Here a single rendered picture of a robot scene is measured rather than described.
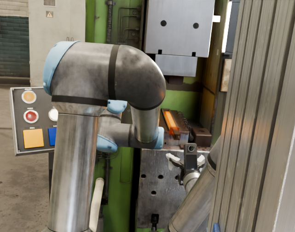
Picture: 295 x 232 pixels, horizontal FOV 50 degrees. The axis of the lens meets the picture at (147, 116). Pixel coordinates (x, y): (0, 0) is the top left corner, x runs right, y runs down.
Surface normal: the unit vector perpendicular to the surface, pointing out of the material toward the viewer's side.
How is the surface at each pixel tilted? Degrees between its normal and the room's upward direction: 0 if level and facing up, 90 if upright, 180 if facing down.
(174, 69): 90
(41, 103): 60
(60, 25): 90
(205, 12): 90
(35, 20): 90
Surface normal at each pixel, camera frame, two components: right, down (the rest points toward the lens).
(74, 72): -0.04, -0.02
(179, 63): 0.05, 0.28
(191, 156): 0.11, -0.20
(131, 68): 0.31, -0.03
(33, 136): 0.44, -0.25
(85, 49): 0.02, -0.58
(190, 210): -0.59, 0.22
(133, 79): 0.33, 0.29
